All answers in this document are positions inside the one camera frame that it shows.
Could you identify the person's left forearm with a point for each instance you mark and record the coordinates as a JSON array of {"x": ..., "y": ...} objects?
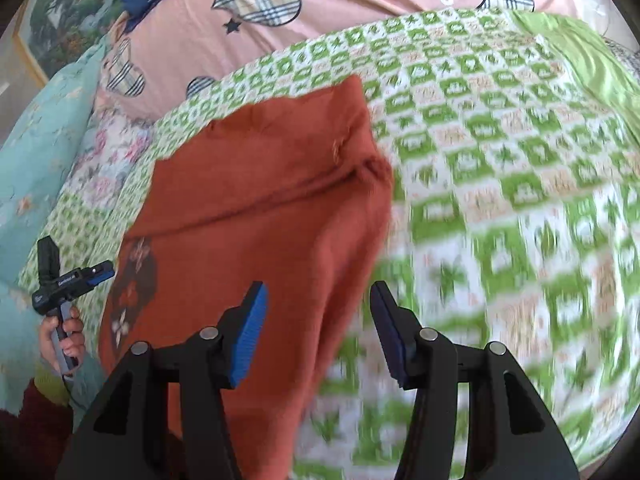
[{"x": 30, "y": 435}]

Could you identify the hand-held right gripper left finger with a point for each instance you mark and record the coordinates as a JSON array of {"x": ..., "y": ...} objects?
[{"x": 250, "y": 340}]

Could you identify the orange knit sweater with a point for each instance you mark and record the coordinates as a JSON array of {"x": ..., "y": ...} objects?
[{"x": 250, "y": 210}]

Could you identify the green checked bed sheet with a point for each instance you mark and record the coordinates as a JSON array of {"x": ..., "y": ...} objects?
[{"x": 500, "y": 185}]

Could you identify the framed landscape painting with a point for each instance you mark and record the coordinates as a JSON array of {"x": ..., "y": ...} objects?
[{"x": 65, "y": 25}]

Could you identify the pink floral pillow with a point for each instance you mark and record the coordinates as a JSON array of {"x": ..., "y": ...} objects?
[{"x": 105, "y": 160}]

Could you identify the pink quilt with plaid hearts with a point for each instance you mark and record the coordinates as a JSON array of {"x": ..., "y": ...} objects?
[{"x": 350, "y": 0}]

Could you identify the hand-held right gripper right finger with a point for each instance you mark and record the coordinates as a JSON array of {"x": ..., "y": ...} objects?
[{"x": 387, "y": 340}]

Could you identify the teal floral quilt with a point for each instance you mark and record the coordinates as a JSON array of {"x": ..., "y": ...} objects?
[{"x": 40, "y": 160}]

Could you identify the plain green cloth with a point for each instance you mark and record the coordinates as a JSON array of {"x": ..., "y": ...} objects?
[{"x": 590, "y": 60}]

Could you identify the person's left hand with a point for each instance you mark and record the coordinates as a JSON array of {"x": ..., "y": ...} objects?
[{"x": 72, "y": 335}]

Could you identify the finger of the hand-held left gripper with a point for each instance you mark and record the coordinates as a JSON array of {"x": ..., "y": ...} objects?
[{"x": 97, "y": 276}]

